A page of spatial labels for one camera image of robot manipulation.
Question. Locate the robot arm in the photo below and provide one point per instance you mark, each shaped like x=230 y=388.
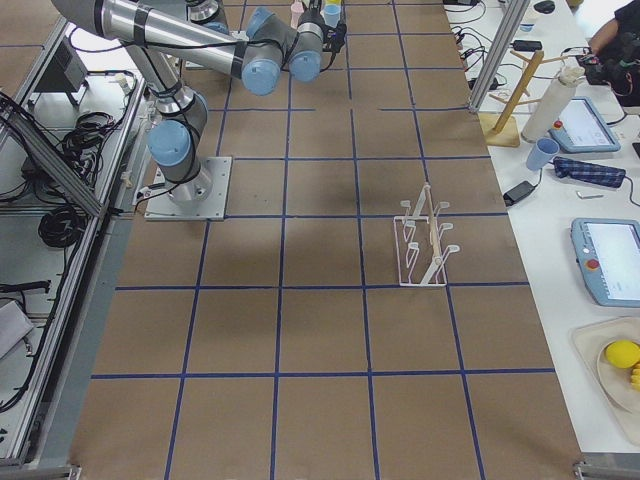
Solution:
x=208 y=13
x=151 y=37

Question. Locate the wooden mug tree stand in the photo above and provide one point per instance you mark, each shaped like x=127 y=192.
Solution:
x=501 y=130

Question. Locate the pink cup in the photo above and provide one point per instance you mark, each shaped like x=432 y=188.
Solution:
x=297 y=9

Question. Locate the yellow toy fruit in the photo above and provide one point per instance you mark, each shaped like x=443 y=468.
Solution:
x=622 y=354

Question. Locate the beige water bottle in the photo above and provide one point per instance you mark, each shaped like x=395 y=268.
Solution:
x=556 y=97

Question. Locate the beige tray on desk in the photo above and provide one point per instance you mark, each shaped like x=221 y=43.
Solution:
x=623 y=400

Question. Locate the blue plaid cloth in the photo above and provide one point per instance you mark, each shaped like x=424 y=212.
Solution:
x=596 y=174

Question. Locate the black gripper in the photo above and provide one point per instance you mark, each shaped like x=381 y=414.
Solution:
x=314 y=8

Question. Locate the blue teach pendant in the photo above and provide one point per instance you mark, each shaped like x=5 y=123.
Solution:
x=607 y=254
x=581 y=129

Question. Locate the black power adapter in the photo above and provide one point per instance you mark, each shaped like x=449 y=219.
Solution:
x=518 y=193

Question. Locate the white cup rack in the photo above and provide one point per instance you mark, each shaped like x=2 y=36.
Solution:
x=418 y=233

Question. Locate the light blue cup far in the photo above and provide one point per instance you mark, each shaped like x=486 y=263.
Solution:
x=332 y=14

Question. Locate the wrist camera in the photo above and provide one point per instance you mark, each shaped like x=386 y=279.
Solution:
x=335 y=38

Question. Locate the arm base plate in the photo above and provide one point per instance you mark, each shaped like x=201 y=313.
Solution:
x=203 y=198

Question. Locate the blue cup on desk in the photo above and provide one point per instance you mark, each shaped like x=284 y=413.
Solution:
x=543 y=151

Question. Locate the aluminium frame post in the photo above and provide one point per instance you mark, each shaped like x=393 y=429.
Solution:
x=504 y=35

